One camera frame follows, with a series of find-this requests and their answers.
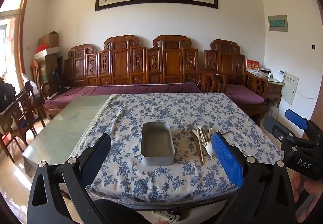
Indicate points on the purple sofa cushion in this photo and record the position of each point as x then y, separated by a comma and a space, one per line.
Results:
113, 90

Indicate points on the wooden side table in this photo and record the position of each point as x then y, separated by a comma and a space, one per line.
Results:
275, 87

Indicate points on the red box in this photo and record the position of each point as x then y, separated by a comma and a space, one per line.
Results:
252, 64

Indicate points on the light wooden chopstick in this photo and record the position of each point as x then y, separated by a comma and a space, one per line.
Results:
201, 154

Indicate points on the blue floral tablecloth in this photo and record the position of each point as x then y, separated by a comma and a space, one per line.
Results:
156, 107

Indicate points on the purple armchair cushion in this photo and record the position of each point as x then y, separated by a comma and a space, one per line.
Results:
244, 93

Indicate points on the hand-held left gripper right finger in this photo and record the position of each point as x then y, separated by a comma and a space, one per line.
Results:
227, 160

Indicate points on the white plastic spoon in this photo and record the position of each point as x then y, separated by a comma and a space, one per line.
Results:
210, 150

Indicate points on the carved wooden sofa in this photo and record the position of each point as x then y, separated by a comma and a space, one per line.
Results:
166, 62

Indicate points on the white plastic bag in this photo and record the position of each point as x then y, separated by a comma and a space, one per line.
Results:
27, 85

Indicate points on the cardboard box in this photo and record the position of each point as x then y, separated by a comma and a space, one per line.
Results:
49, 39

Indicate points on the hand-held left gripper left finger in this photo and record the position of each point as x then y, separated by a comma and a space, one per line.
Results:
101, 149

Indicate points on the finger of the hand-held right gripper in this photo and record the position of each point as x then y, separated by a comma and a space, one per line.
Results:
296, 118
276, 128

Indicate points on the brown wooden chopstick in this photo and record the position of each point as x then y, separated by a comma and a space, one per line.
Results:
197, 142

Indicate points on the black desk lamp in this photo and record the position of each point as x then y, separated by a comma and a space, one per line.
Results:
56, 77

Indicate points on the white power strip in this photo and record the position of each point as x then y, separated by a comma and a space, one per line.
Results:
165, 216

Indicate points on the carved wooden armchair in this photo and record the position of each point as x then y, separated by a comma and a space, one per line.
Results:
227, 62

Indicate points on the grey wall panel green label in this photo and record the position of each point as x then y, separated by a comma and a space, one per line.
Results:
277, 23

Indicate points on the rectangular metal tray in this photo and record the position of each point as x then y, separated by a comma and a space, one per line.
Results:
157, 143

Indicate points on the person's right hand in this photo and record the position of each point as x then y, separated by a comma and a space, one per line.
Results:
296, 187

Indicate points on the dark wooden chair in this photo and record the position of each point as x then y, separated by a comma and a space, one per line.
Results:
26, 110

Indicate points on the wooden door frame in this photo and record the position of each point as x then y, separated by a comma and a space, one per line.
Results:
24, 24

